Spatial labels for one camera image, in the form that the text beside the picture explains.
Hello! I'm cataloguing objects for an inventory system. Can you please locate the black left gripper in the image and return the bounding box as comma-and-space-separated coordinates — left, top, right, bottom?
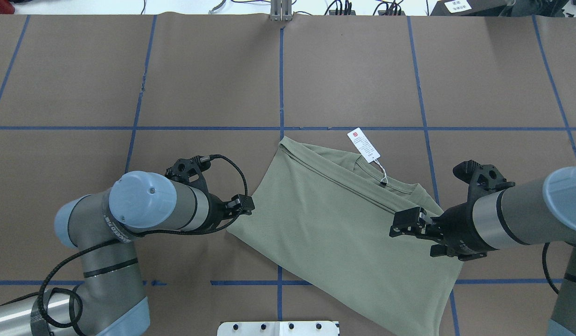
204, 194, 255, 232

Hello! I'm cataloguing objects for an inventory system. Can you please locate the aluminium frame post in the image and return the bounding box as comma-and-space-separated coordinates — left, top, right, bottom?
269, 0, 293, 21

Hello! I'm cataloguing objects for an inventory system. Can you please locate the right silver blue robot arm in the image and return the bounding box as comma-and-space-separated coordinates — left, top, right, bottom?
389, 160, 576, 336

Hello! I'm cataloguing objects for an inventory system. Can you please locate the white camera mast with base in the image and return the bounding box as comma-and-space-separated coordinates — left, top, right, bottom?
217, 321, 340, 336

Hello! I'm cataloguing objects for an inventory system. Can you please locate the white paper price tag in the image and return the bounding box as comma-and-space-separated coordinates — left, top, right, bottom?
347, 127, 380, 162

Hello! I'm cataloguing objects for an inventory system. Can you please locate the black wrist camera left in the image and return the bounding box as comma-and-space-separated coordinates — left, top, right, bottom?
164, 155, 211, 193

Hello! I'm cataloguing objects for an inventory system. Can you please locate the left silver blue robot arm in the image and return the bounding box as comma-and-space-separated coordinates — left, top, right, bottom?
0, 171, 255, 336

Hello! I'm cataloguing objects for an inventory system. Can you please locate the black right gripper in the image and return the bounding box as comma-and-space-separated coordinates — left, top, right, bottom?
389, 203, 489, 261

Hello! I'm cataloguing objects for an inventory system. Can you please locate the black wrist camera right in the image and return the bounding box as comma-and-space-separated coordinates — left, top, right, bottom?
452, 160, 516, 203

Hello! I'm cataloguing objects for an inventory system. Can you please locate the olive green long-sleeve shirt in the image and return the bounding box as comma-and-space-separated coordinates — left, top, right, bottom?
228, 137, 463, 336

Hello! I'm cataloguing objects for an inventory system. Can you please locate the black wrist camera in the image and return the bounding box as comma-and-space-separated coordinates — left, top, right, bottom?
164, 155, 211, 193
452, 160, 516, 203

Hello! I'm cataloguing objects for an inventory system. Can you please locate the red cylindrical bottle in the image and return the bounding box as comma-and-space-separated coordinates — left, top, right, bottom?
0, 0, 15, 14

